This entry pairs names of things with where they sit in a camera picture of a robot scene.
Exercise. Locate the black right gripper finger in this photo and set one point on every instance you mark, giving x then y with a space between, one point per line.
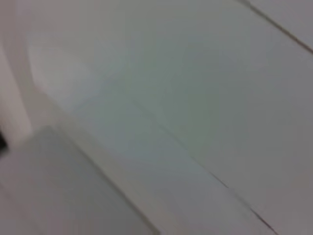
2 141

